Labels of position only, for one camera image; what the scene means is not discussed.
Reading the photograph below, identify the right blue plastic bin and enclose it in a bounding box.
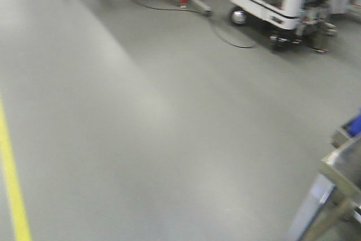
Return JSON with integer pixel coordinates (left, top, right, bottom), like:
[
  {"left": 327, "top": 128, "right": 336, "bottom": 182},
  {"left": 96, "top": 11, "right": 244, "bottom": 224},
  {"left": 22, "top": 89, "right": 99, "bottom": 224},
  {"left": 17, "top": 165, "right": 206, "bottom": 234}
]
[{"left": 347, "top": 109, "right": 361, "bottom": 137}]

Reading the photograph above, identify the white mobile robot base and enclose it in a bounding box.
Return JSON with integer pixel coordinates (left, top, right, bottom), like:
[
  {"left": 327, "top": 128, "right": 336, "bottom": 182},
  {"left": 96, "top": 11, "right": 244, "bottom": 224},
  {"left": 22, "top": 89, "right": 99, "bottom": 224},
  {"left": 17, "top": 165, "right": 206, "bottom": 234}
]
[{"left": 230, "top": 0, "right": 337, "bottom": 52}]

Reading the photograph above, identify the black floor cable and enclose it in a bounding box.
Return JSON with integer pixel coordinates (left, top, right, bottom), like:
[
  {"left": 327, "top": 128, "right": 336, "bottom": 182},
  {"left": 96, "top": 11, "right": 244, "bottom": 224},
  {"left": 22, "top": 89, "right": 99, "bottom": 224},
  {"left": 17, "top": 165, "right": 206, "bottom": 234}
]
[{"left": 124, "top": 0, "right": 256, "bottom": 49}]

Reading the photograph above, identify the stainless steel roller rack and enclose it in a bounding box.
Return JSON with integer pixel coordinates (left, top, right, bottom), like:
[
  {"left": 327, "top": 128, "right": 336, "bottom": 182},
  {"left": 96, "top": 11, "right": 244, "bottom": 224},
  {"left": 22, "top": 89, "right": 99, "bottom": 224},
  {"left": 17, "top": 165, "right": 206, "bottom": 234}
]
[{"left": 285, "top": 115, "right": 360, "bottom": 240}]

